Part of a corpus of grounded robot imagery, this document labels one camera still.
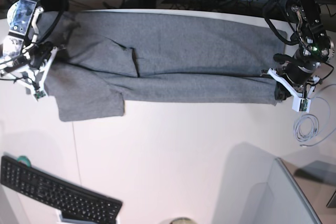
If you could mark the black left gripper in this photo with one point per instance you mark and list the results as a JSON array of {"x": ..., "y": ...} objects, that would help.
[{"x": 298, "y": 70}]

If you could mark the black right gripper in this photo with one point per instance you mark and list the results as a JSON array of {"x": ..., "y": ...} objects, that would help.
[{"x": 33, "y": 59}]

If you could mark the grey t-shirt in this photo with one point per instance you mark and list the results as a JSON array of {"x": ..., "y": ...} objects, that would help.
[{"x": 106, "y": 58}]

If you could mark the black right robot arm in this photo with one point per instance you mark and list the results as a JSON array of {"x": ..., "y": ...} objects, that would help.
[{"x": 24, "y": 35}]

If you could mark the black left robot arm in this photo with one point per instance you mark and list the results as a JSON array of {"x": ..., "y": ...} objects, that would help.
[{"x": 314, "y": 46}]

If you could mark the green tape roll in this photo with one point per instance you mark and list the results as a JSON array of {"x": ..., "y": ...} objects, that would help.
[{"x": 24, "y": 160}]

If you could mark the black computer keyboard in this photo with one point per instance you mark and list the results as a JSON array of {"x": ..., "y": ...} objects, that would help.
[{"x": 51, "y": 191}]

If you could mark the round metallic can top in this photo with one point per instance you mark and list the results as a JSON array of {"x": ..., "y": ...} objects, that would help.
[{"x": 182, "y": 220}]

